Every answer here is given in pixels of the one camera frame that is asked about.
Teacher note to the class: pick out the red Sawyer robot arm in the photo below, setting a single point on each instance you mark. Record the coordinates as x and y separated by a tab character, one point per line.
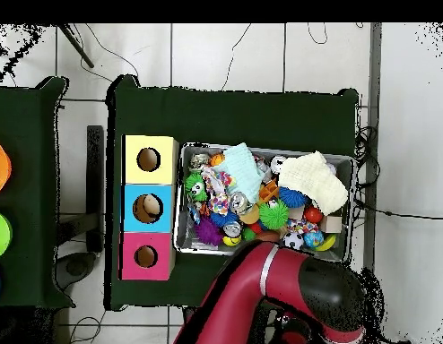
236	297

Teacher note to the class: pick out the wooden box with three holes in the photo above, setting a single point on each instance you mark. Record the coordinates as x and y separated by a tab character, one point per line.
167	211

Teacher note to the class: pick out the colourful heart print cloth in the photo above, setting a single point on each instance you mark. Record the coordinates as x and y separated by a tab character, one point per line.
218	204

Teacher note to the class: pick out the silver drink can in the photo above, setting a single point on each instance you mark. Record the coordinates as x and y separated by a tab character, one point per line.
239	203

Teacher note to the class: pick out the light blue waffle cloth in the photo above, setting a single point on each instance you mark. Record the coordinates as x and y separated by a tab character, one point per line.
243	172

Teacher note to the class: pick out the small green fuzzy eyed toy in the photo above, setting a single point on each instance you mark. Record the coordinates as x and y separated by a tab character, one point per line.
192	183

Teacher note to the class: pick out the purple spiky ball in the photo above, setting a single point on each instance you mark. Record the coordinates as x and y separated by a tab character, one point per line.
209	233

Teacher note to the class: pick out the large green fuzzy eyed toy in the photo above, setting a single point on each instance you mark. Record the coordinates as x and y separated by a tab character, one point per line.
274	215

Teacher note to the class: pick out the brown toy football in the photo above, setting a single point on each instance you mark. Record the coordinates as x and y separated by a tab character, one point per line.
268	235

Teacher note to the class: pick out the dark green table cloth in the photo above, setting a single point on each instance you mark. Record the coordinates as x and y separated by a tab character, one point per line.
243	118

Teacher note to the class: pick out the black and white soccer ball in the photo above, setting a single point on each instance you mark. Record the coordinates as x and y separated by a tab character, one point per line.
293	239

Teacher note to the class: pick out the cream waffle cloth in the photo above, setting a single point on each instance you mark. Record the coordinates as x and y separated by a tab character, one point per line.
314	179

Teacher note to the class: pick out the blue globe print ball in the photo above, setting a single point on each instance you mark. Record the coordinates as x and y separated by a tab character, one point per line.
313	239

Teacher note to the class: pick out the black flat panel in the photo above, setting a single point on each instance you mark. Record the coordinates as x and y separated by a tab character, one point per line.
95	179

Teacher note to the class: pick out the grey oval floor object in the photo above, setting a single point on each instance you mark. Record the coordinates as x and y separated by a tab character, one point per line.
76	267

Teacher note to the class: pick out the green covered side table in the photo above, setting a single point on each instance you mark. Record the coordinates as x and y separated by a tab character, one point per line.
31	143

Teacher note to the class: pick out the long black tripod leg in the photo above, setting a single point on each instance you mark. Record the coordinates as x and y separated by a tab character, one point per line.
76	44

